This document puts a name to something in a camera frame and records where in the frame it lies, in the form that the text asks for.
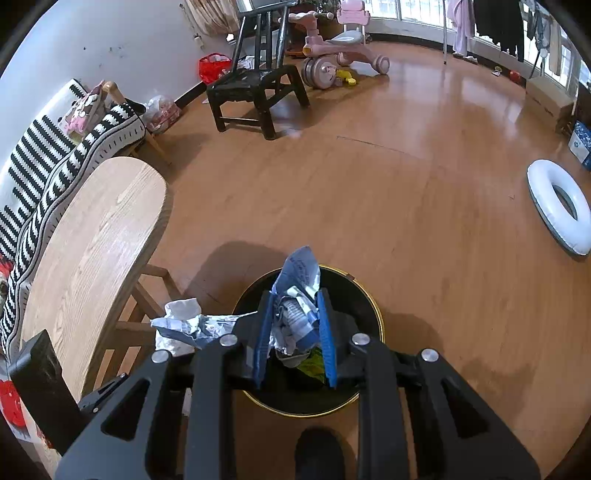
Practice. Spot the clear bag with pink contents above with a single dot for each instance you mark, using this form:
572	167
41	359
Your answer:
162	114

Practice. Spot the wooden armrest sofa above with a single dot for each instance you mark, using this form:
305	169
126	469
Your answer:
113	90

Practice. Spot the black hanging garments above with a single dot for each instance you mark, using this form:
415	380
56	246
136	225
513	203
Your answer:
501	23

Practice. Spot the red plastic bag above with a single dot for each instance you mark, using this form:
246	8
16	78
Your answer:
213	69

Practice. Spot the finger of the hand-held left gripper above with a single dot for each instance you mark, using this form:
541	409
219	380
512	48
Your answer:
99	392
44	383

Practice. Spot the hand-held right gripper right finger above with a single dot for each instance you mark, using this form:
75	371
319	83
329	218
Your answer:
327	341

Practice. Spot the pair of white slippers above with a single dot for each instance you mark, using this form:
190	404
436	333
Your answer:
466	57

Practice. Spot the blue white box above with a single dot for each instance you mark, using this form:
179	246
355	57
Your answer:
581	145

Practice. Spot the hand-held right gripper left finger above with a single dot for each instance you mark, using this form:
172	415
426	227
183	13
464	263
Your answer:
262	341

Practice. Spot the pink hanging garment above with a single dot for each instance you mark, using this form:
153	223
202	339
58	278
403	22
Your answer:
461	27

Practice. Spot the green snack packet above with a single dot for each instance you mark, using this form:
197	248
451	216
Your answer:
311	364

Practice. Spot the beige patterned curtain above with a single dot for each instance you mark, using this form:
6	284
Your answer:
210	16

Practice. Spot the pink child tricycle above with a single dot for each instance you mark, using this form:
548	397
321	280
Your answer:
323	46

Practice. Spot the pink cartoon pillow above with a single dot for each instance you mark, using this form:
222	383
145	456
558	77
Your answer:
78	113

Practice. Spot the pink child seat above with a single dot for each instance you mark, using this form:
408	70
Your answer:
353	18

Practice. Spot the brown cardboard box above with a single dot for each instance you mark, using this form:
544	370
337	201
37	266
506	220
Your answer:
551	99

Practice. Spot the metal rack pole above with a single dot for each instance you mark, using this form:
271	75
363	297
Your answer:
445	37

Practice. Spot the wooden table leg frame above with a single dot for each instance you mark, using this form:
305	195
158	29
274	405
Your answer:
134	326

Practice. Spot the person's black shoe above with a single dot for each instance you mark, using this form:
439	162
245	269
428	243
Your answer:
320	457

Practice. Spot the yellow toy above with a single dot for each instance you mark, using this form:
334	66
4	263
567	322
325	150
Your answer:
346	77

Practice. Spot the blue silver wrapper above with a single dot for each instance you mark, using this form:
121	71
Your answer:
298	277

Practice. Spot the black wooden chair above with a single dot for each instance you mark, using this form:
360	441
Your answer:
240	83

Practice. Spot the black white striped sofa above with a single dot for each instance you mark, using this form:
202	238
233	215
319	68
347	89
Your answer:
41	152

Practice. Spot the black gold-rimmed trash bin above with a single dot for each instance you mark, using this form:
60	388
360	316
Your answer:
355	300

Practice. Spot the potted green plant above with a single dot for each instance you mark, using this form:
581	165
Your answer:
328	4

